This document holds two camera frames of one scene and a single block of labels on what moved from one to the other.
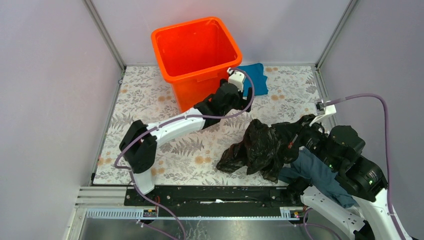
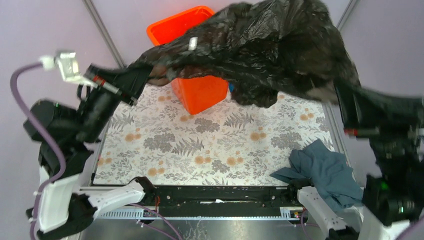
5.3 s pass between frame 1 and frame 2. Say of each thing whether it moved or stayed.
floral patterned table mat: stayed
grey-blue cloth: stayed
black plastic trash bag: moved
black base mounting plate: stayed
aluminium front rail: stayed
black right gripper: moved
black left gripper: moved
